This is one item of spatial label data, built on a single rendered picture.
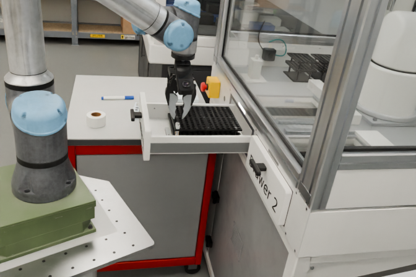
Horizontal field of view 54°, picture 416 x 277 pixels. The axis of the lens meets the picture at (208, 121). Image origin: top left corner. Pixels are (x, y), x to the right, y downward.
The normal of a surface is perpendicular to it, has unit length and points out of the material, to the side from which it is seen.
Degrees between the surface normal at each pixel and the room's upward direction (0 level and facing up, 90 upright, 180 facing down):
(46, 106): 6
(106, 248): 0
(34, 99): 6
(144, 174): 90
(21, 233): 90
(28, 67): 89
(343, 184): 90
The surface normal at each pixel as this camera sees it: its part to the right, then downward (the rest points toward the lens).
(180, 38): 0.48, 0.43
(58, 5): 0.25, 0.46
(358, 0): -0.97, -0.01
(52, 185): 0.55, 0.13
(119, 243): 0.11, -0.89
